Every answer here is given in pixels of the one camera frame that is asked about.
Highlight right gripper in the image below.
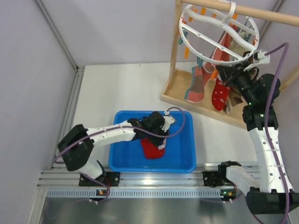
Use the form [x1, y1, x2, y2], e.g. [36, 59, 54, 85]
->
[216, 61, 256, 105]

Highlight red santa sock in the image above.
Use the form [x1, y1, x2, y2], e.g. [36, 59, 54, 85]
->
[140, 138, 166, 160]
[212, 78, 231, 111]

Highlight salmon pink cloth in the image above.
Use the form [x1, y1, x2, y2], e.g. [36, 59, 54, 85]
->
[184, 32, 234, 103]

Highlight brown striped sock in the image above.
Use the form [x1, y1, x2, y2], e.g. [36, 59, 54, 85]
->
[224, 56, 255, 114]

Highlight white round clip hanger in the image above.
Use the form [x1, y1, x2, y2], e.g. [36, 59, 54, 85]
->
[178, 2, 259, 66]

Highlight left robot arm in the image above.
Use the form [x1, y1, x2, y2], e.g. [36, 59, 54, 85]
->
[57, 111, 175, 185]

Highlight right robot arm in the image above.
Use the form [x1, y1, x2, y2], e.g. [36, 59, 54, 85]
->
[216, 64, 299, 215]

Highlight wooden hanger stand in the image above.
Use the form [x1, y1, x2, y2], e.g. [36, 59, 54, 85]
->
[160, 0, 299, 129]

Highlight beige hanging sock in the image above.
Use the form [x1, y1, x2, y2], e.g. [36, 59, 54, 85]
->
[229, 31, 251, 56]

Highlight blue plastic bin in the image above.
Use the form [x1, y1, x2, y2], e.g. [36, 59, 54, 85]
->
[108, 111, 196, 173]

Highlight white base board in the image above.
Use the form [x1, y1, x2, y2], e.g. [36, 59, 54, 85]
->
[73, 63, 257, 166]

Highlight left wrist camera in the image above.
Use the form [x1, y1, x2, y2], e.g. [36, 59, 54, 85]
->
[162, 111, 176, 132]

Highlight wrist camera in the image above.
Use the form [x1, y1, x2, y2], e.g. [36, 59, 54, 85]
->
[253, 50, 271, 65]
[162, 111, 176, 132]

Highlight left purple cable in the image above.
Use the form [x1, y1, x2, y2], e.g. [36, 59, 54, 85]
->
[53, 106, 186, 205]

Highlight purple cable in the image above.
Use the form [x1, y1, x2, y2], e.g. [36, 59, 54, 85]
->
[247, 42, 290, 224]
[53, 106, 186, 205]

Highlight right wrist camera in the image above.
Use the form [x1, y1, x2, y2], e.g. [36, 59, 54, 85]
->
[253, 50, 271, 65]

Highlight aluminium rail frame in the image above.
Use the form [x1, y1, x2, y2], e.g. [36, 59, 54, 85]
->
[28, 0, 299, 224]

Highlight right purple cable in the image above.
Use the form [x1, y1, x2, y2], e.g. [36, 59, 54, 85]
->
[247, 42, 290, 224]

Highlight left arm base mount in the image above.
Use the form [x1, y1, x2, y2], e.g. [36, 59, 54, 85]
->
[79, 169, 120, 187]

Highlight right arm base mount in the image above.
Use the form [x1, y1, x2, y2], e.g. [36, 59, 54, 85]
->
[203, 171, 232, 188]

